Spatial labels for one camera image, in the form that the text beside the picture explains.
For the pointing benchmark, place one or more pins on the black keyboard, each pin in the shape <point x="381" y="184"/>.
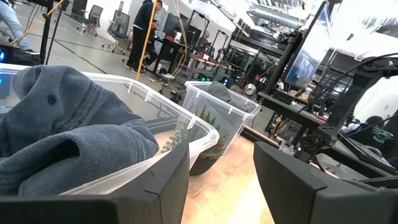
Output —
<point x="367" y="152"/>

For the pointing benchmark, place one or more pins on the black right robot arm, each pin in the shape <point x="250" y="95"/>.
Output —
<point x="351" y="99"/>

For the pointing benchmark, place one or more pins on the green denim cap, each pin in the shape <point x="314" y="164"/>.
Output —
<point x="219" y="90"/>

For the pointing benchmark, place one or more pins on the clear plastic storage bin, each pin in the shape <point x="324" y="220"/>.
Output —
<point x="199" y="99"/>
<point x="161" y="109"/>

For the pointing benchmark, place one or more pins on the wooden table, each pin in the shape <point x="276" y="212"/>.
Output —
<point x="211" y="62"/>

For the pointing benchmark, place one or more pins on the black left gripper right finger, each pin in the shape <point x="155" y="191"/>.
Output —
<point x="311" y="202"/>

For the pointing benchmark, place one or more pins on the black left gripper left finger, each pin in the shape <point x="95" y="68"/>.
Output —
<point x="140" y="208"/>

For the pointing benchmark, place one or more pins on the black device with blue light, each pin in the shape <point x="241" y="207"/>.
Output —
<point x="21" y="56"/>

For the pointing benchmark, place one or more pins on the grey office chair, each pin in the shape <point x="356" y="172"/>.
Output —
<point x="119" y="23"/>
<point x="93" y="15"/>

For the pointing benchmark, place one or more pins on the black monitor stand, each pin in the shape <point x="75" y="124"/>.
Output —
<point x="286" y="56"/>

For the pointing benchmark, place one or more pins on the computer monitor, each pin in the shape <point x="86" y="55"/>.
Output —
<point x="308" y="62"/>

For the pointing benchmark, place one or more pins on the succulent plant in black pot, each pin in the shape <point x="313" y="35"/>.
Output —
<point x="202" y="165"/>

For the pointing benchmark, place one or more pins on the black desk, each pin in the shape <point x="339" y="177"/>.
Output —
<point x="169" y="46"/>

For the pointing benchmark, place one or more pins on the black tripod stand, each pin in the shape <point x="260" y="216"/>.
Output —
<point x="46" y="31"/>

